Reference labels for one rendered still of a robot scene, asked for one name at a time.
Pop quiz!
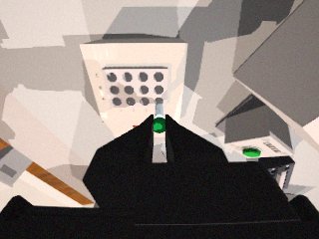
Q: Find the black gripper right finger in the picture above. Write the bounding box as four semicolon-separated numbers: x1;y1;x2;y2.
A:
164;114;228;162

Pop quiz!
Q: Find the black rectangular block with grey bar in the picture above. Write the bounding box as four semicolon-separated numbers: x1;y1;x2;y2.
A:
258;155;295;189

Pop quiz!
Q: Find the grey flat mat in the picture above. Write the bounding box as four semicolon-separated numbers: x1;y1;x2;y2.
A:
0;0;319;210

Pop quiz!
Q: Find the green-capped test tube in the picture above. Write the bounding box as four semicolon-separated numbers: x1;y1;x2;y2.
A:
154;100;165;133

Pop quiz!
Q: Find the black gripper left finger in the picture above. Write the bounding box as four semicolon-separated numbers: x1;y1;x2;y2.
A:
90;115;154;163

